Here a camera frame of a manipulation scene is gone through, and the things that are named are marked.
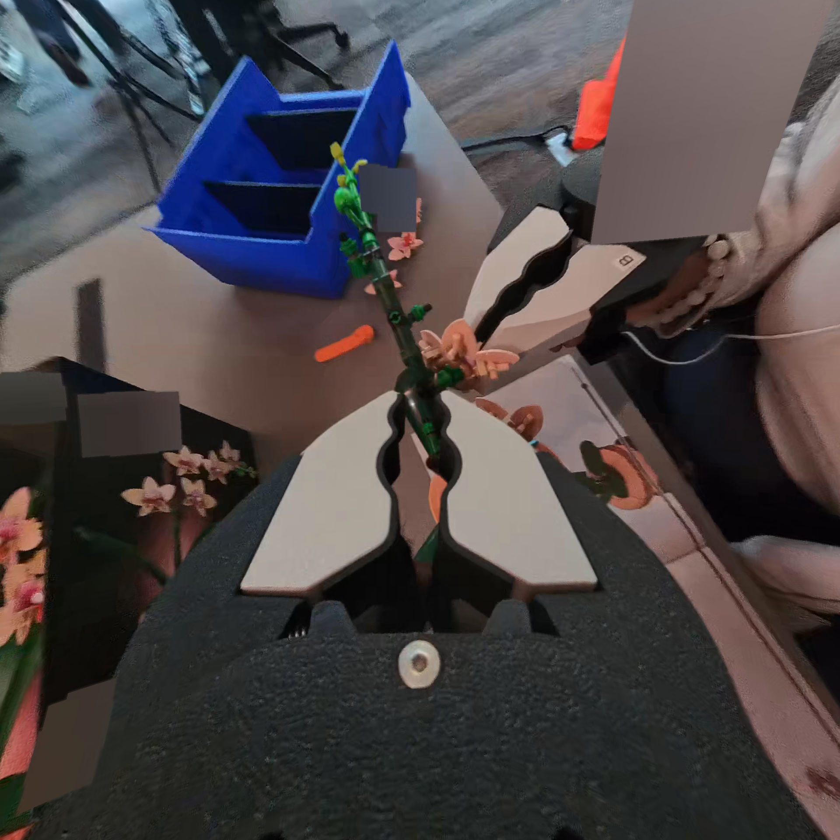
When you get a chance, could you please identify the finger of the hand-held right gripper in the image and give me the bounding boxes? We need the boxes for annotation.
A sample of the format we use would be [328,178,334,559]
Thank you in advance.
[481,243,648,376]
[462,205,573,343]

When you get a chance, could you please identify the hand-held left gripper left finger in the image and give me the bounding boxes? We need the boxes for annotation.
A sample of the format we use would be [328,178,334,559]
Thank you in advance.
[239,392,403,599]

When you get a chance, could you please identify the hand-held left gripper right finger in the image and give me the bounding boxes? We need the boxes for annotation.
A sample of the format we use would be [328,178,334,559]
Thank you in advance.
[438,392,599,601]

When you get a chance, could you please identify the green toy flower stem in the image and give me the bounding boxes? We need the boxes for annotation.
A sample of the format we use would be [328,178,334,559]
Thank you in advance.
[331,141,463,460]

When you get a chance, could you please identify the grey desk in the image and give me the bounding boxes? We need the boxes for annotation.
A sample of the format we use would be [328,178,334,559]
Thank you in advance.
[0,72,840,840]

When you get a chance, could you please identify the person's right hand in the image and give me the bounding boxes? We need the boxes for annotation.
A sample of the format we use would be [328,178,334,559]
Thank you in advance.
[625,251,711,327]

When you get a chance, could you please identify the orange plastic object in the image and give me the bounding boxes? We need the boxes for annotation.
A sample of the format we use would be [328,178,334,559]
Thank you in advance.
[570,33,628,152]

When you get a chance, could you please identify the orange brick separator tool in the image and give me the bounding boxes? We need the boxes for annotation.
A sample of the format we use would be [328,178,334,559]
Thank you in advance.
[314,324,376,364]

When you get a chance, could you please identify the person's leg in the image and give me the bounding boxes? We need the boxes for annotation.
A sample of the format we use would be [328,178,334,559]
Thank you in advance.
[753,224,840,517]
[731,534,840,619]

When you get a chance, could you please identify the white instruction booklet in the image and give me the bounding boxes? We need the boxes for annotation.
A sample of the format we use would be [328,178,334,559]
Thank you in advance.
[472,354,840,840]

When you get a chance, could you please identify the black box with orchid print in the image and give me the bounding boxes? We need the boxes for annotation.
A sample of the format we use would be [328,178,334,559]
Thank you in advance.
[0,357,258,840]

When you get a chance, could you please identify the blue plastic bin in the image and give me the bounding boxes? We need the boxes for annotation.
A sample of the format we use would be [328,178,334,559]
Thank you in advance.
[143,39,412,301]

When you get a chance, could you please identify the dark tape strip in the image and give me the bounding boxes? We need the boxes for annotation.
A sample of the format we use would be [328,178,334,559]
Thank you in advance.
[75,278,107,374]

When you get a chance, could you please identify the black office chair base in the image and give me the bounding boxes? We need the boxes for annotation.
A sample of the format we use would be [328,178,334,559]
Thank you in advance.
[259,0,353,90]

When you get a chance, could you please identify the black tripod legs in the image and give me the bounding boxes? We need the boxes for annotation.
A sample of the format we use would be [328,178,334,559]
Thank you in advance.
[66,0,203,124]

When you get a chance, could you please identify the beaded bracelet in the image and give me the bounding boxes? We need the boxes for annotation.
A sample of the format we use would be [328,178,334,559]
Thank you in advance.
[650,234,731,340]

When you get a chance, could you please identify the white cable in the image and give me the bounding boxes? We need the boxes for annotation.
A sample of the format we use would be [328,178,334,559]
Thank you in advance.
[619,324,840,366]

